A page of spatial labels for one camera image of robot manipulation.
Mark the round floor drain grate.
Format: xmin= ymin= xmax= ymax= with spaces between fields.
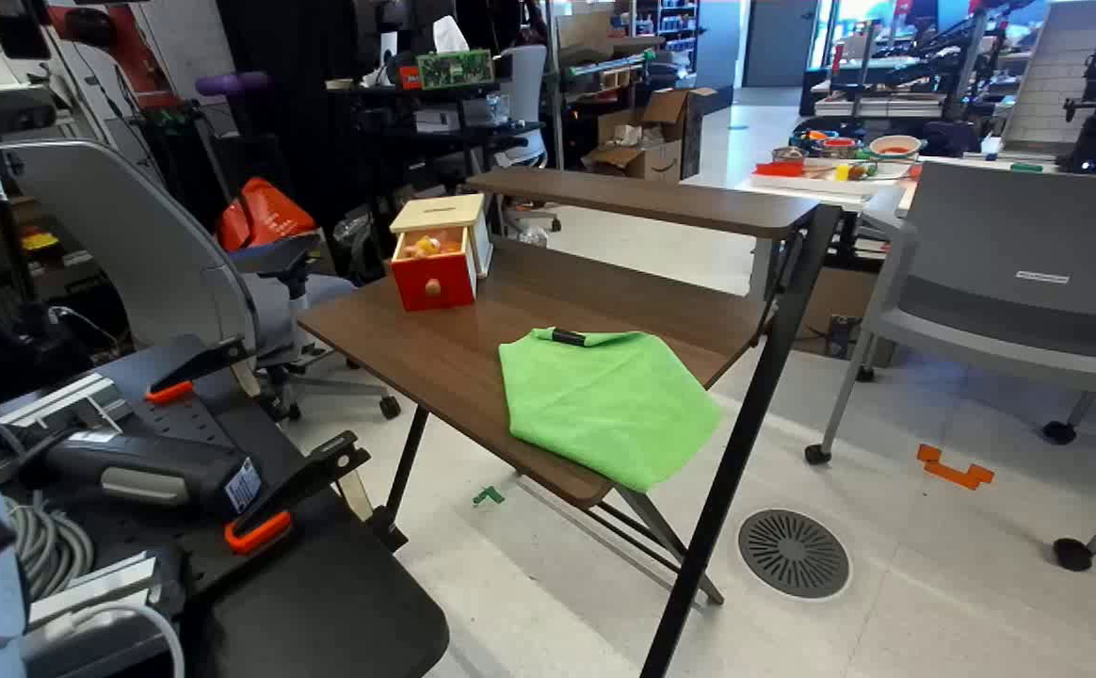
xmin=733 ymin=506 xmax=855 ymax=602

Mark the green box on shelf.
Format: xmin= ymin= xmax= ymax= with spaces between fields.
xmin=413 ymin=47 xmax=497 ymax=96

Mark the grey wide chair on wheels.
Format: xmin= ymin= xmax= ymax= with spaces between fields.
xmin=801 ymin=157 xmax=1096 ymax=576

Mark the black clamp with orange grip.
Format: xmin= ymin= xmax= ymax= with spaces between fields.
xmin=143 ymin=337 xmax=256 ymax=411
xmin=217 ymin=431 xmax=378 ymax=559

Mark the black mounting platform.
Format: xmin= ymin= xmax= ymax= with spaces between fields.
xmin=89 ymin=373 xmax=453 ymax=678

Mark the orange toy block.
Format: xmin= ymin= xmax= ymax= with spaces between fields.
xmin=752 ymin=151 xmax=813 ymax=181

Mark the orange bag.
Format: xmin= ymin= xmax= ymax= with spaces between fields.
xmin=215 ymin=172 xmax=321 ymax=255

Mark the black and grey power unit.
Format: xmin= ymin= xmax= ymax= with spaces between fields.
xmin=36 ymin=431 xmax=266 ymax=519

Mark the brown raised desk shelf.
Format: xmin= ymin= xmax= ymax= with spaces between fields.
xmin=463 ymin=165 xmax=823 ymax=240

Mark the grey office chair on casters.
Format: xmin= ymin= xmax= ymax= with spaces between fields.
xmin=0 ymin=135 xmax=407 ymax=427

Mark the grey coiled cable bundle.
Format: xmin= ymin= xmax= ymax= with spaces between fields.
xmin=0 ymin=485 xmax=100 ymax=602

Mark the pale bowl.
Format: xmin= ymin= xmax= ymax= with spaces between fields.
xmin=866 ymin=132 xmax=928 ymax=162

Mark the brown desk with black frame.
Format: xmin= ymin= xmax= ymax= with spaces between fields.
xmin=297 ymin=165 xmax=849 ymax=678

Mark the green cloth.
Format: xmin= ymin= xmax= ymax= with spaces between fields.
xmin=493 ymin=324 xmax=727 ymax=497

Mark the open cardboard box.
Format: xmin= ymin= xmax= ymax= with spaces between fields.
xmin=581 ymin=83 xmax=699 ymax=185

